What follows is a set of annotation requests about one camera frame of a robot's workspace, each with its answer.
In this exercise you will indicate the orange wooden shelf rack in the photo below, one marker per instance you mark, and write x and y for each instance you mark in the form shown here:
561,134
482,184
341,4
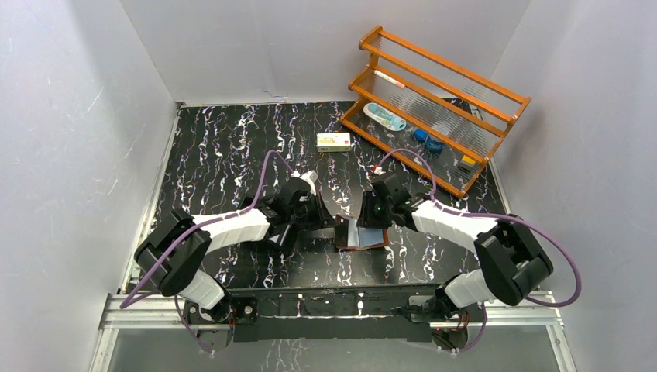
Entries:
470,114

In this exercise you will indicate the light blue packaged item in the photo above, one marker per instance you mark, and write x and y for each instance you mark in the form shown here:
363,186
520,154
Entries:
384,117

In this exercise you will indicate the small yellow white box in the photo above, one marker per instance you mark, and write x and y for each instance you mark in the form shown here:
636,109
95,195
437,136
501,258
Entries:
333,142

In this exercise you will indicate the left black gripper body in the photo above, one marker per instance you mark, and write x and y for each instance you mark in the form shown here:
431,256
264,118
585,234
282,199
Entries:
318,211

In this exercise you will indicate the blue round cap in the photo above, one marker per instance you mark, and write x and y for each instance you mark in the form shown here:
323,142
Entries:
434,146
420,135

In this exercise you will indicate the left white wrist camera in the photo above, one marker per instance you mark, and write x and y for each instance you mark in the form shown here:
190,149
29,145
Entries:
310,177

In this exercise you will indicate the black card tray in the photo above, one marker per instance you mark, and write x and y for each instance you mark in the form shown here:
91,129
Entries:
265,244

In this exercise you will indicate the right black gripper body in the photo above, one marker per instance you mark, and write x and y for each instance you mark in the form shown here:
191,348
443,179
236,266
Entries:
382,209

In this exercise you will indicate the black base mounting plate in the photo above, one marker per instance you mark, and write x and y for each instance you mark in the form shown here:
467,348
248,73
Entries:
396,311

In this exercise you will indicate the brown leather card holder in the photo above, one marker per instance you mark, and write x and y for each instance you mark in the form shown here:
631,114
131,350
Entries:
348,235

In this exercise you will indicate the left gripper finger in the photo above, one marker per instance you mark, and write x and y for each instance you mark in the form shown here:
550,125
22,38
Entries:
310,223
325,219

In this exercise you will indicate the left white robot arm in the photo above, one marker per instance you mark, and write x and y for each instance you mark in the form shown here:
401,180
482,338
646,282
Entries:
172,254

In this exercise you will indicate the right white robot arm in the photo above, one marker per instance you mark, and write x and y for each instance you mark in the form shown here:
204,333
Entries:
512,261

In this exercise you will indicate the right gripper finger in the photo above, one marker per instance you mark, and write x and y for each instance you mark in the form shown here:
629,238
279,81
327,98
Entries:
366,214
374,222

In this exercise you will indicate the white pink marker pen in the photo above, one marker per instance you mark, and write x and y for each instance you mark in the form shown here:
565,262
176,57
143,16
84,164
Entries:
389,79

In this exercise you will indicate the aluminium frame rail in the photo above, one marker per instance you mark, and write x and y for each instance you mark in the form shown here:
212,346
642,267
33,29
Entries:
158,312

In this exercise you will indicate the yellow black small block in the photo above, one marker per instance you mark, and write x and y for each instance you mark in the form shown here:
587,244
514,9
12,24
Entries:
466,163

